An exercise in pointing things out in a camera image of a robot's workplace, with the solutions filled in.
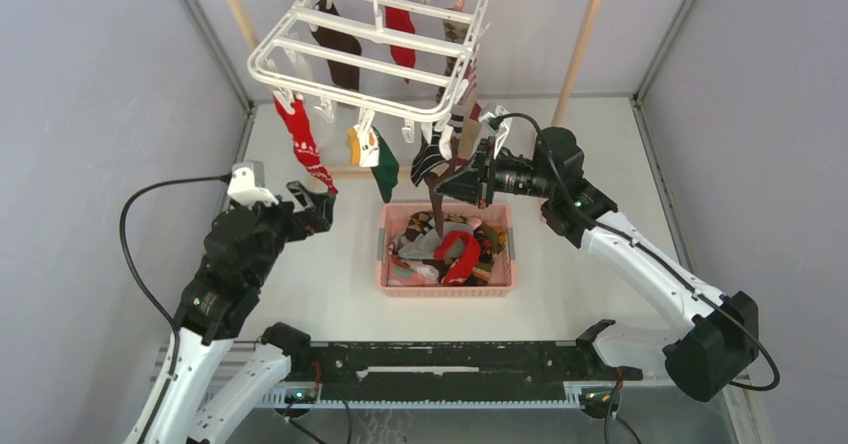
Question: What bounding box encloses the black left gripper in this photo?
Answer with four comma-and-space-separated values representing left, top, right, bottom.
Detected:
239, 180, 336, 287

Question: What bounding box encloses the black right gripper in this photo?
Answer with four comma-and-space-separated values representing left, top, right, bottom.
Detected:
436, 137, 556, 209

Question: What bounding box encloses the brown sock striped cuff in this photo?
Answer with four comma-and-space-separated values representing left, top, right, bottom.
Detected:
423, 116, 485, 238

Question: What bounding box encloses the black white striped sock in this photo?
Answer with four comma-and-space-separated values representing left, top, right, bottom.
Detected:
410, 128, 453, 186

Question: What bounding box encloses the red black argyle sock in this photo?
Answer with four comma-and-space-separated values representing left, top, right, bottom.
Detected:
465, 224, 508, 287

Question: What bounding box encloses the red white patterned sock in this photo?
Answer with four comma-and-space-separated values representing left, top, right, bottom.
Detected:
274, 92, 338, 194

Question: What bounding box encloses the grey long sock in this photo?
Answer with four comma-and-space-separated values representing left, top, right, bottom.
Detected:
397, 230, 443, 260

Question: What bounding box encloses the green dotted sock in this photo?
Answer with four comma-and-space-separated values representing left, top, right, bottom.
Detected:
347, 126, 400, 203

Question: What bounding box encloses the plain red sock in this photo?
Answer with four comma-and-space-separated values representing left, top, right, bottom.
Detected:
435, 231, 480, 287

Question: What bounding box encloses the pink plastic basket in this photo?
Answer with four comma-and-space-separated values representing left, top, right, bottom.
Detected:
376, 201, 516, 297

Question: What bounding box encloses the pink patterned sock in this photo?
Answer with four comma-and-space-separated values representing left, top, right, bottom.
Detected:
388, 216, 482, 287

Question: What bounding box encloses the wooden hanger stand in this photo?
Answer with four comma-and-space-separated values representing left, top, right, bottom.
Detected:
209, 0, 615, 180

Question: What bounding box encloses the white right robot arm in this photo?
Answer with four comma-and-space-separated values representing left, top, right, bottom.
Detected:
436, 127, 760, 402

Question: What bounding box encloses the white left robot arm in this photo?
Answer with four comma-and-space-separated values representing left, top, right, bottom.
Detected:
126, 181, 336, 443

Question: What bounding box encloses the white plastic clip hanger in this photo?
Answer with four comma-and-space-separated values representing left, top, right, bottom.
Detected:
270, 9, 460, 126

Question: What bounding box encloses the maroon purple striped sock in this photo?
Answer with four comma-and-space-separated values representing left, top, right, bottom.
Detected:
452, 61, 481, 132

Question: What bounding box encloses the red bear sock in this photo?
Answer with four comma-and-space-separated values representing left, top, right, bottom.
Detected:
384, 4, 419, 86

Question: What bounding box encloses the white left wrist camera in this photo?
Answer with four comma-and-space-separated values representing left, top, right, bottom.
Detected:
226, 160, 279, 207

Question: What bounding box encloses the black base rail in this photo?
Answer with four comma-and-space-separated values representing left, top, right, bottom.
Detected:
264, 321, 644, 403

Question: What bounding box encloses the black left camera cable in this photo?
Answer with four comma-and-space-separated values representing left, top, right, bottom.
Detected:
119, 174, 233, 444

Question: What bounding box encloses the black camera cable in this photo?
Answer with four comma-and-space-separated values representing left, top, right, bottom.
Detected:
119, 174, 233, 444
496, 112, 782, 393

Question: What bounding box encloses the black right camera cable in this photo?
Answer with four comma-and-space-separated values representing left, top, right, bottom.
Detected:
496, 112, 782, 393

